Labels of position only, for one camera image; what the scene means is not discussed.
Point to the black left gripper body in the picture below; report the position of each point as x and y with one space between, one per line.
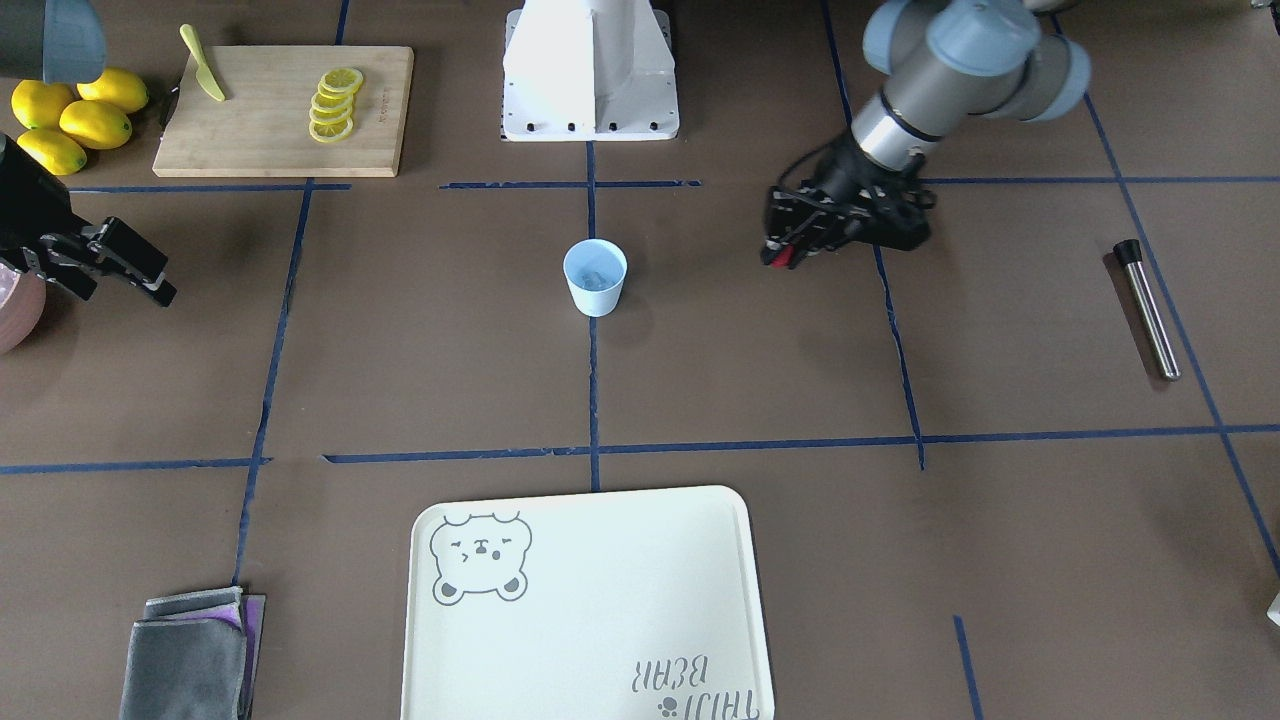
842 176

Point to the red strawberry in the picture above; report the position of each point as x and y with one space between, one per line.
782 257

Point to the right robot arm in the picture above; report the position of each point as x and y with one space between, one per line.
62 41

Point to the pink bowl with ice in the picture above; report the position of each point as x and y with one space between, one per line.
23 302

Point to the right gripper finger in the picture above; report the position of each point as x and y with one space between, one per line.
121 250
55 268

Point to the clear ice cube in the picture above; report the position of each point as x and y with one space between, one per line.
598 277

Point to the wooden cutting board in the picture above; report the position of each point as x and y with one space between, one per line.
261 129

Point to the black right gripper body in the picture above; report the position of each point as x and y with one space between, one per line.
27 205

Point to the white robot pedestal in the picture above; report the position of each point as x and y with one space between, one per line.
589 71

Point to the light blue plastic cup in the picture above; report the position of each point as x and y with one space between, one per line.
593 304

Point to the grey purple folded cloth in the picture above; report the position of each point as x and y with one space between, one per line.
194 655

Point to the cream bear tray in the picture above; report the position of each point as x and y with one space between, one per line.
614 605

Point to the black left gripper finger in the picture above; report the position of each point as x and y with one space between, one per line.
809 240
786 210

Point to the yellow plastic knife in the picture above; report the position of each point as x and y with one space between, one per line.
204 74

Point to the whole lemon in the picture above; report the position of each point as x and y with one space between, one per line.
39 105
119 87
57 153
96 125

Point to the lemon slices stack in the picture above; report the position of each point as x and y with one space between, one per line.
331 114

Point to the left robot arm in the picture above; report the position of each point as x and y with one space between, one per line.
942 62

